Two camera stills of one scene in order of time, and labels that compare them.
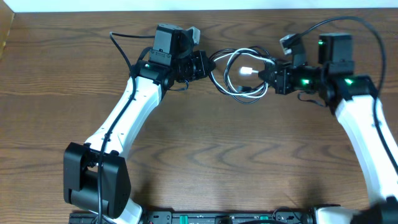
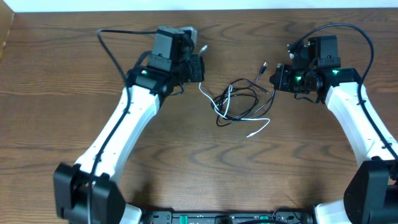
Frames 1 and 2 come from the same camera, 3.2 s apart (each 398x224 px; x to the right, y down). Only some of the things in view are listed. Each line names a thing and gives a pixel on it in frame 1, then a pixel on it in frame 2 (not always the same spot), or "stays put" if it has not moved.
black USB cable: [230, 95] -> [236, 101]
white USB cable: [260, 91] -> [226, 115]
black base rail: [293, 216] stays put
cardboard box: [7, 16] stays put
